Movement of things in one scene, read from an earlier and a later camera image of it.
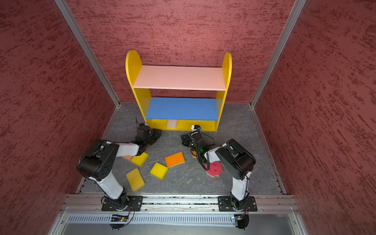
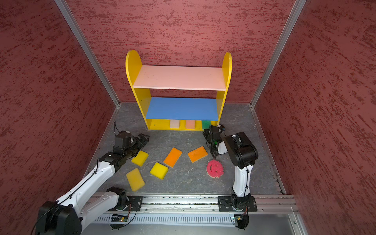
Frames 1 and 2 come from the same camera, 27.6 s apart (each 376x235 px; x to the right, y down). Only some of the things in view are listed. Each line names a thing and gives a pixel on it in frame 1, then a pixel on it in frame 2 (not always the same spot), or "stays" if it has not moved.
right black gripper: [185, 141] -> [205, 132]
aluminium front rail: [91, 203] stays
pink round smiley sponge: [215, 168] stays
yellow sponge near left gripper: [140, 160] stays
